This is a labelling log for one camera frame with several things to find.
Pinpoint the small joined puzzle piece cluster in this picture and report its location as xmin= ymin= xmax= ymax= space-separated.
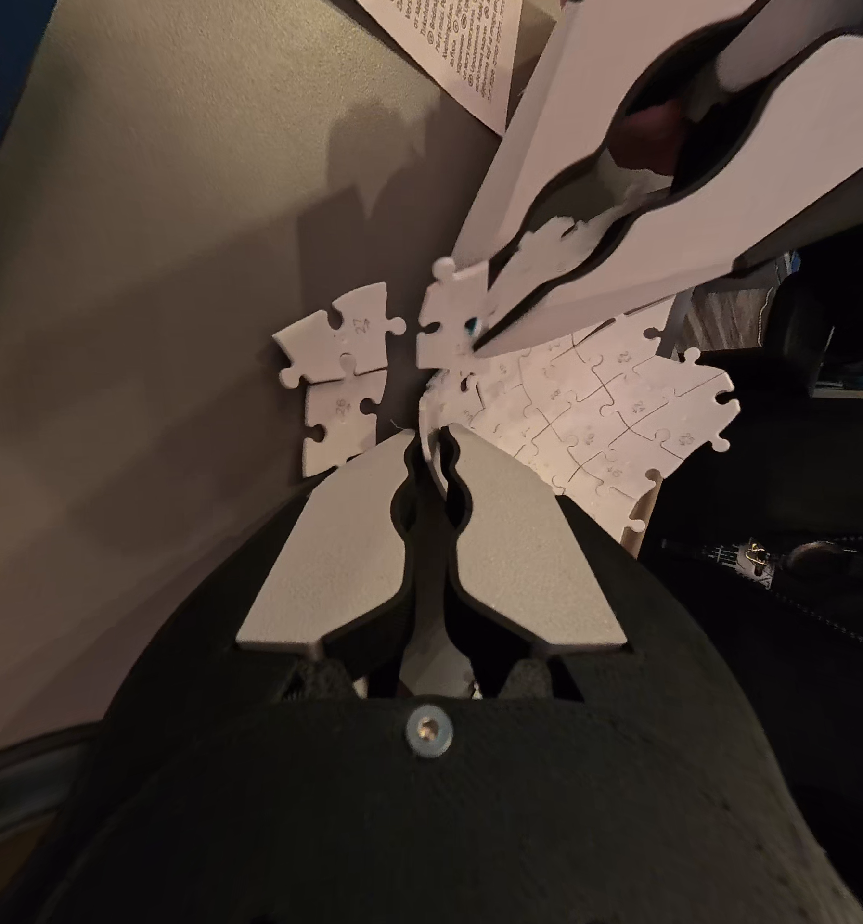
xmin=272 ymin=282 xmax=408 ymax=479

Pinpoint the white instruction leaflet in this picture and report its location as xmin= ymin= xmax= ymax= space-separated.
xmin=355 ymin=0 xmax=519 ymax=136

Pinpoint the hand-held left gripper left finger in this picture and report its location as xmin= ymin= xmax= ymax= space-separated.
xmin=236 ymin=429 xmax=419 ymax=694

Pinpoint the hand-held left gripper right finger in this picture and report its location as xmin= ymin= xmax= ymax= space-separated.
xmin=438 ymin=424 xmax=629 ymax=694

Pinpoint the white puzzle piece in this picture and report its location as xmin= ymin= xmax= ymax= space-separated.
xmin=415 ymin=217 xmax=613 ymax=369

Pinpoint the person's black clothing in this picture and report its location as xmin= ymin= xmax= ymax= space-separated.
xmin=641 ymin=238 xmax=863 ymax=924

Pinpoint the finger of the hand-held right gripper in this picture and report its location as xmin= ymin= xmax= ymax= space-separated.
xmin=449 ymin=0 xmax=760 ymax=271
xmin=472 ymin=32 xmax=863 ymax=356

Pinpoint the partly built puzzle ball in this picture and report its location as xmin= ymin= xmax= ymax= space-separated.
xmin=418 ymin=296 xmax=741 ymax=557

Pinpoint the metal key clip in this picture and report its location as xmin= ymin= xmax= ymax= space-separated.
xmin=734 ymin=538 xmax=775 ymax=589

